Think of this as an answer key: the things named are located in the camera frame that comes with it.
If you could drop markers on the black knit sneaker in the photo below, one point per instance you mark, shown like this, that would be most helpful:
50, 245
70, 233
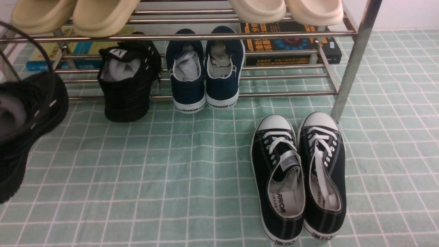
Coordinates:
126, 76
30, 109

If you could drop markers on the navy slip-on shoe right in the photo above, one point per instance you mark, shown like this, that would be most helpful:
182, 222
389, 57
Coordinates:
223, 66

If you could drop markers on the navy slip-on shoe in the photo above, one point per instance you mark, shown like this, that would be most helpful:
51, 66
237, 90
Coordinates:
223, 66
184, 60

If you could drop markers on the navy slip-on shoe left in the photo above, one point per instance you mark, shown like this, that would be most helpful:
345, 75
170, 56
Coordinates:
184, 60

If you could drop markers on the steel shoe rack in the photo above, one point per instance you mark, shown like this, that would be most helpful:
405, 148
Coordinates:
340, 91

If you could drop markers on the green checkered floor mat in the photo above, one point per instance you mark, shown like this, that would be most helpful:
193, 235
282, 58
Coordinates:
185, 180

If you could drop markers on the black canvas sneaker left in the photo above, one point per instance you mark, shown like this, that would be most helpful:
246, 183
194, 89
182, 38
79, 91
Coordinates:
279, 178

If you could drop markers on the black canvas sneaker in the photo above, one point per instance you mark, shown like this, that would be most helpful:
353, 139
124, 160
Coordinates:
279, 178
322, 150

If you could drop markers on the black canvas sneaker right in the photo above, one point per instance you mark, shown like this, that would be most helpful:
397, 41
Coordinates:
322, 150

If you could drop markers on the cream slipper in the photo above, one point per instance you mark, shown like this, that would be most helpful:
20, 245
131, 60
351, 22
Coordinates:
316, 12
259, 11

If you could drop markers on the black orange book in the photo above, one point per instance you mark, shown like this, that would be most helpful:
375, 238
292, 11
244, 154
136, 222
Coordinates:
267, 52

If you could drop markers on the cream slipper far right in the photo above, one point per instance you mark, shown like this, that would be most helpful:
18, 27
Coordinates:
316, 12

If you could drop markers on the beige slipper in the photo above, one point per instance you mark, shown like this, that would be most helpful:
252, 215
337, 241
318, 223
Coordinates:
102, 18
41, 16

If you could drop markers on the yellow blue book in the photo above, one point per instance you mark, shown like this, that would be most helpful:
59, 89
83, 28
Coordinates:
36, 61

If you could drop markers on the beige slipper far left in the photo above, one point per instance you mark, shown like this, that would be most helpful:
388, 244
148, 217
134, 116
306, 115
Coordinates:
41, 16

